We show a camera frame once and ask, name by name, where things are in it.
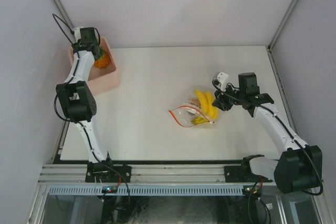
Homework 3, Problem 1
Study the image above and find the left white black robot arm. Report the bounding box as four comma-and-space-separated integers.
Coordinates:
55, 27, 115, 182

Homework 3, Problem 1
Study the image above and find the right black camera cable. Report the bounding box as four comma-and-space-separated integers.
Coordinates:
214, 82, 324, 196

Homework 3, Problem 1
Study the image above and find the pink plastic bin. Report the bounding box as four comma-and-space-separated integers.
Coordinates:
67, 36, 121, 97

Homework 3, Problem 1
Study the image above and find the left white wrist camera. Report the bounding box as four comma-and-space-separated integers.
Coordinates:
73, 26, 83, 42

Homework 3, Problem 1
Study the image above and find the left black camera cable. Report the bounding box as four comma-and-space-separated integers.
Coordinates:
51, 13, 79, 122

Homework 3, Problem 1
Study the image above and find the black camera cable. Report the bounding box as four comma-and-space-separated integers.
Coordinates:
51, 13, 79, 122
214, 82, 324, 196

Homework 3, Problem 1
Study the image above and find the yellow fake banana bunch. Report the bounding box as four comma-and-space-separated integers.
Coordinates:
194, 89, 219, 121

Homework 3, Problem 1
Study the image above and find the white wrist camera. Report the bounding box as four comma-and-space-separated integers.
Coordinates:
73, 26, 83, 42
212, 72, 229, 91

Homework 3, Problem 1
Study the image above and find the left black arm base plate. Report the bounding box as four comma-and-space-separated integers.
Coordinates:
85, 163, 132, 183

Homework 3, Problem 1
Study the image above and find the clear zip top bag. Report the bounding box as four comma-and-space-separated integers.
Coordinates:
168, 87, 219, 128

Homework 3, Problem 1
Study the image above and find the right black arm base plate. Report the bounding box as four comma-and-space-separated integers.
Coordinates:
224, 165, 272, 183

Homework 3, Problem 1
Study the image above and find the fake pineapple green crown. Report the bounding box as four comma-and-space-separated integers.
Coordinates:
94, 48, 111, 69

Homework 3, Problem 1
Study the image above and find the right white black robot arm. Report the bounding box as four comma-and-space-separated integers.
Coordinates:
212, 72, 324, 196

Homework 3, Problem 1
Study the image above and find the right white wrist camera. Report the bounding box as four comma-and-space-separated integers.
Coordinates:
212, 72, 229, 91

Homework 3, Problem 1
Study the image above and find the aluminium rail frame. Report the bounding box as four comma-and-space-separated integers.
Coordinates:
38, 162, 323, 185

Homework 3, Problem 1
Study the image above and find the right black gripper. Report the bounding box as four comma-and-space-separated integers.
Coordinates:
212, 83, 245, 111

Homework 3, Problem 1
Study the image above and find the grey slotted cable duct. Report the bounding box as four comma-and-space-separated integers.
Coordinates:
48, 185, 244, 196

